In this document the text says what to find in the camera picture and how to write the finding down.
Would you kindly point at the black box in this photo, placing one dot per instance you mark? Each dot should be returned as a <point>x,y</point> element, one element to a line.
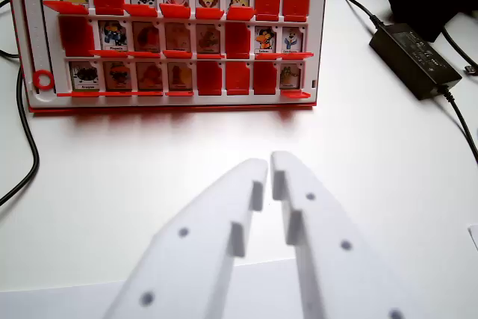
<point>429,1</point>

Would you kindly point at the red and white game board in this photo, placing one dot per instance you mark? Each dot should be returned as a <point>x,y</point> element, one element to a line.
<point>175,35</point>

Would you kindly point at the black power adapter brick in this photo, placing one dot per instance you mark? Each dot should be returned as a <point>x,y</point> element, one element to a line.
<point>414,59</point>

